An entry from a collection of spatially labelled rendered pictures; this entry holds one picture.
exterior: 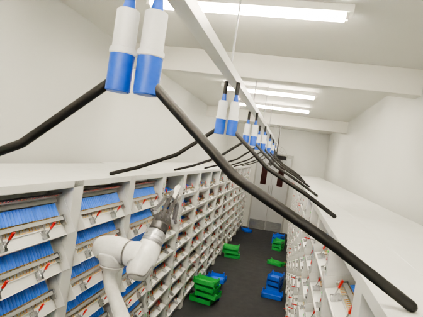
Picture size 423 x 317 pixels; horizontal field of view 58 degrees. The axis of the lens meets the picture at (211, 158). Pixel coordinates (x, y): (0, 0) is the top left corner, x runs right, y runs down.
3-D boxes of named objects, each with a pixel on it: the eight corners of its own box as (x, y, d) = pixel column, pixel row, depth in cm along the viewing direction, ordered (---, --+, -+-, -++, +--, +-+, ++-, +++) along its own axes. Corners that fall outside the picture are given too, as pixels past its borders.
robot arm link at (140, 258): (158, 240, 152) (129, 233, 157) (141, 277, 144) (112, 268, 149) (165, 252, 161) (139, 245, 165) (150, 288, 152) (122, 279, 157)
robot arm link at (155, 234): (146, 236, 154) (152, 223, 157) (138, 240, 161) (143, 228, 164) (165, 247, 156) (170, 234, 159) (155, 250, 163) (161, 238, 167)
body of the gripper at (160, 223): (169, 234, 160) (177, 216, 165) (152, 224, 157) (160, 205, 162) (161, 238, 166) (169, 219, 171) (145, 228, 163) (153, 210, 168)
